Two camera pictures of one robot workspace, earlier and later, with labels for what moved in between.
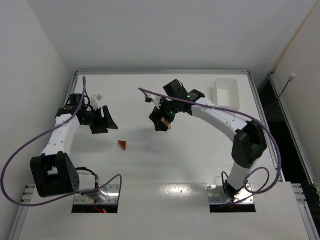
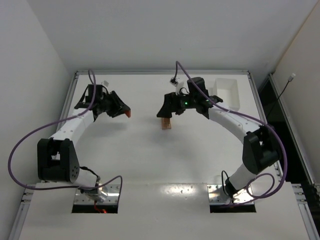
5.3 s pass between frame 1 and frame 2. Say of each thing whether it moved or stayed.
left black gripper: moved
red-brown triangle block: moved
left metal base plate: stayed
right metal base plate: stayed
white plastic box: stayed
